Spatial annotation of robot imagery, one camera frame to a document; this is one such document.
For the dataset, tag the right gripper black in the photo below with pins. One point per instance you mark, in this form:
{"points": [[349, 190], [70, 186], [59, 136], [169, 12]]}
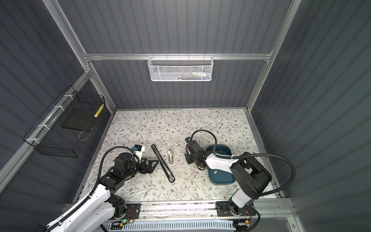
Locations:
{"points": [[189, 160]]}

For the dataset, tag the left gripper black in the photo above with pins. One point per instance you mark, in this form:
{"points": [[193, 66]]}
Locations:
{"points": [[150, 168]]}

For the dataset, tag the beige mini stapler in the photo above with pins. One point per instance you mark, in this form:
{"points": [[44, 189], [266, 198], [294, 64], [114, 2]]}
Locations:
{"points": [[170, 156]]}

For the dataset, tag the black long stapler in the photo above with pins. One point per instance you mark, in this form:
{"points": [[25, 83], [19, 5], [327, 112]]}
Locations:
{"points": [[163, 164]]}

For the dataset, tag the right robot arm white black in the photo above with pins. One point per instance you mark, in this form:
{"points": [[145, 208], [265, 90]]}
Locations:
{"points": [[251, 176]]}

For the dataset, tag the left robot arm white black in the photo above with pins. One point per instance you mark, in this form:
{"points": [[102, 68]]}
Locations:
{"points": [[101, 203]]}

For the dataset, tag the teal plastic tray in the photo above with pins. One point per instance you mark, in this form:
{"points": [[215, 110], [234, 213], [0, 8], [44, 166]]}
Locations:
{"points": [[222, 177]]}

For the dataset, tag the yellow marker in basket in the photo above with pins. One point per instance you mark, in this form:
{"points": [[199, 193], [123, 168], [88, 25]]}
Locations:
{"points": [[99, 110]]}

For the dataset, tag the black pad in basket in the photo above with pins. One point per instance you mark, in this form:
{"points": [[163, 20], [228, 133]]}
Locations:
{"points": [[80, 120]]}

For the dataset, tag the pens in white basket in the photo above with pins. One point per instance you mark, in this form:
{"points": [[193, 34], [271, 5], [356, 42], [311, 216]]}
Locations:
{"points": [[203, 76]]}

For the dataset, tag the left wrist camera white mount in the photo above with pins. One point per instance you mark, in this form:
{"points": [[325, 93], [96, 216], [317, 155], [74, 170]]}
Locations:
{"points": [[138, 151]]}

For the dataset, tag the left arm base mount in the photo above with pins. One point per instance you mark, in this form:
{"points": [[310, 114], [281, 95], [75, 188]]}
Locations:
{"points": [[130, 212]]}

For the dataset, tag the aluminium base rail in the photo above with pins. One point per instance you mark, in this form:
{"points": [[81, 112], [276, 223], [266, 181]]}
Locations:
{"points": [[205, 209]]}

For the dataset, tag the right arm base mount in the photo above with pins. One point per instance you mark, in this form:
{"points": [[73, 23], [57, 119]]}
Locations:
{"points": [[230, 209]]}

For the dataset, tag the white slotted cable duct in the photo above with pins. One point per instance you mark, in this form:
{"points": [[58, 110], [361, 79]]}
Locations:
{"points": [[209, 225]]}

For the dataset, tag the black wire basket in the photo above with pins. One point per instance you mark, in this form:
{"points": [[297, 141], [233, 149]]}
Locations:
{"points": [[64, 131]]}

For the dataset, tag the white wire mesh basket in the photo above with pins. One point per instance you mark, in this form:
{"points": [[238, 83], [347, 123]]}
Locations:
{"points": [[160, 70]]}

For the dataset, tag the aluminium horizontal back rail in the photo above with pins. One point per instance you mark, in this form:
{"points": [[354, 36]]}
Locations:
{"points": [[167, 56]]}

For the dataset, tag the aluminium corner post left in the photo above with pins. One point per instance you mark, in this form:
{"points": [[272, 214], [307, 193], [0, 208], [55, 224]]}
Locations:
{"points": [[71, 37]]}

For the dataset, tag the aluminium corner post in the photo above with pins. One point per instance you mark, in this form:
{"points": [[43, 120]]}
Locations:
{"points": [[71, 37], [284, 28]]}

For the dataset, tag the aluminium corner post right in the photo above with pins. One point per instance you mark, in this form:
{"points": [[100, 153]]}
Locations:
{"points": [[284, 28]]}

